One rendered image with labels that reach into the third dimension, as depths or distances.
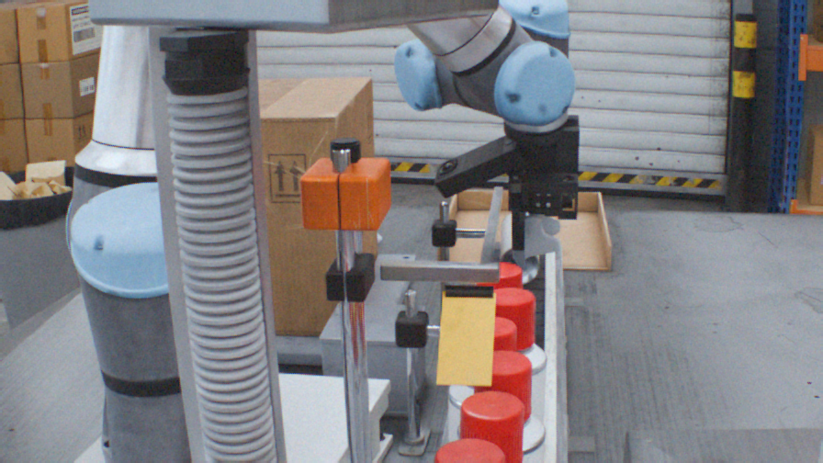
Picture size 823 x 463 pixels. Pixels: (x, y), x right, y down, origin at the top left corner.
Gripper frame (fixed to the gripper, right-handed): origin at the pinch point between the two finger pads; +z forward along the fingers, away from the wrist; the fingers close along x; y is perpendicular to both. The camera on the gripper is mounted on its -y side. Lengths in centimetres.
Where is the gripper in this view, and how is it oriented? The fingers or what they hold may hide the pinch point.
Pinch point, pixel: (516, 257)
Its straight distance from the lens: 120.1
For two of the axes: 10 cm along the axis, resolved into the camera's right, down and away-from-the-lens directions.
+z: 0.7, 7.9, 6.0
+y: 9.9, 0.2, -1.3
